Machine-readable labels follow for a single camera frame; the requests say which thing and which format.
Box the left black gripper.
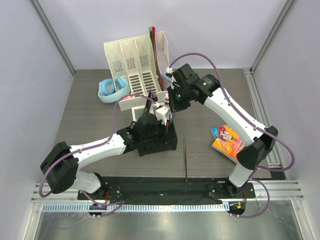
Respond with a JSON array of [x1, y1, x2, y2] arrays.
[[142, 119, 175, 146]]

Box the teal handled black knife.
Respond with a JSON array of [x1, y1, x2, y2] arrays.
[[143, 91, 153, 114]]

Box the thin dark metal chopstick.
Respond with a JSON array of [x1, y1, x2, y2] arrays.
[[164, 121, 170, 144]]

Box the copper coloured fork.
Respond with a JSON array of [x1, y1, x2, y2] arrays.
[[164, 93, 170, 105]]

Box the green and tan chopstick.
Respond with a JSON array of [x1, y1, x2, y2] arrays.
[[169, 113, 173, 126]]

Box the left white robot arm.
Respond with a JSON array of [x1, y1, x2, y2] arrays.
[[40, 103, 172, 200]]

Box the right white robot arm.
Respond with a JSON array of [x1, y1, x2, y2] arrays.
[[165, 63, 278, 198]]

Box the white two-slot utensil container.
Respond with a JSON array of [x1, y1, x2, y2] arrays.
[[131, 105, 147, 122]]

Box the black two-slot utensil container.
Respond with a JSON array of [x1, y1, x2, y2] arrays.
[[137, 122, 178, 157]]

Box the pink paper label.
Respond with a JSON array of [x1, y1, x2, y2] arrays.
[[122, 95, 133, 101]]

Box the white file organizer rack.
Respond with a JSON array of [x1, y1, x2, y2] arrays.
[[103, 31, 170, 103]]

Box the blue treehouse book underneath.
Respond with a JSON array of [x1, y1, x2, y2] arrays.
[[211, 126, 220, 139]]

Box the light blue headphones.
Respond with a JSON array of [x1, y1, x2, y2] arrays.
[[98, 76, 131, 104]]

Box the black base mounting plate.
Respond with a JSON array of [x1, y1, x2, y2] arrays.
[[89, 176, 258, 205]]

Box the coloured plastic folders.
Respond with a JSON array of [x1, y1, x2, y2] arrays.
[[149, 26, 171, 91]]

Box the Roald Dahl colourful book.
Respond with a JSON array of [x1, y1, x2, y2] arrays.
[[212, 125, 245, 163]]

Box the slotted cable duct strip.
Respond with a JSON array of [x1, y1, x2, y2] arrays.
[[42, 202, 230, 213]]

